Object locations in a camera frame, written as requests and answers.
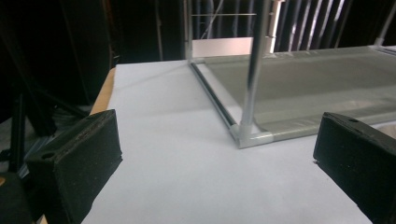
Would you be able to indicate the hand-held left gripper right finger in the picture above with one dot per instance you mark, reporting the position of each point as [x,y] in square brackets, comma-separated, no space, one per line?
[358,158]

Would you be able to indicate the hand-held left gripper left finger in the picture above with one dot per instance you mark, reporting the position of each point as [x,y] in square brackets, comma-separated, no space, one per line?
[77,158]

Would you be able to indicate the black tripod stand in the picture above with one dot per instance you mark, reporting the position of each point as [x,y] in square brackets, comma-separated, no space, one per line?
[21,130]

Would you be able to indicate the grey fabric metal-frame rack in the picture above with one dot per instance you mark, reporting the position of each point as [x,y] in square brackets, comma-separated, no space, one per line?
[295,84]

